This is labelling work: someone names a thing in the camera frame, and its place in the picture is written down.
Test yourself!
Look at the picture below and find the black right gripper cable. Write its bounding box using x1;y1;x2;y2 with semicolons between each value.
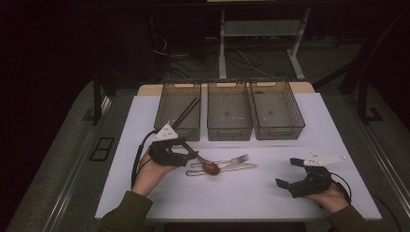
331;171;353;205

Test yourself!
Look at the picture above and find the black chopstick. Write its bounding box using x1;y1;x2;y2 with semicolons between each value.
171;97;198;127
174;100;202;129

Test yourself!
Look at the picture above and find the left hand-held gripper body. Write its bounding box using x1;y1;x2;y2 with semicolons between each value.
148;121;188;167

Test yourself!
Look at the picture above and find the smoky clear plastic bin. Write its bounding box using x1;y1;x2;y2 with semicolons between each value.
153;80;202;142
249;78;307;141
206;80;254;142

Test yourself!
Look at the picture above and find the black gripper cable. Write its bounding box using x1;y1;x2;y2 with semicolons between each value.
331;171;353;205
131;129;160;189

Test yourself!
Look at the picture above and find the brown wooden spoon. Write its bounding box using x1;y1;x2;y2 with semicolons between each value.
182;143;220;176

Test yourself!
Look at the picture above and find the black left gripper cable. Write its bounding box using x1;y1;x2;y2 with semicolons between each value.
131;129;160;189

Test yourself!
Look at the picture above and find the silver metal fork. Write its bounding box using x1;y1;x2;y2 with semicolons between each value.
190;154;249;168

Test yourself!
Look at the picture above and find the person's left hand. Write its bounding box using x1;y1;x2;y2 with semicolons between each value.
132;153;177;197

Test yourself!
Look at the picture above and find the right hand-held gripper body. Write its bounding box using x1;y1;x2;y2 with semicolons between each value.
288;151;346;198

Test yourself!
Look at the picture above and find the white metal desk frame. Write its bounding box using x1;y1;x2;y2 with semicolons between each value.
218;8;312;81

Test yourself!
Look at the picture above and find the silver knife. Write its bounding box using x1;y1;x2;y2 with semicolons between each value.
186;162;259;177

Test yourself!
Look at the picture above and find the person's right hand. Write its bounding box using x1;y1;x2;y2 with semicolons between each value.
304;183;351;215

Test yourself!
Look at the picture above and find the bundle of floor cables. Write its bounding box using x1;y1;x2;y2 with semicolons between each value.
151;32;275;80

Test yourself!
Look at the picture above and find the black metal stand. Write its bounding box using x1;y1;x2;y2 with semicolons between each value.
91;69;117;127
337;9;385;125

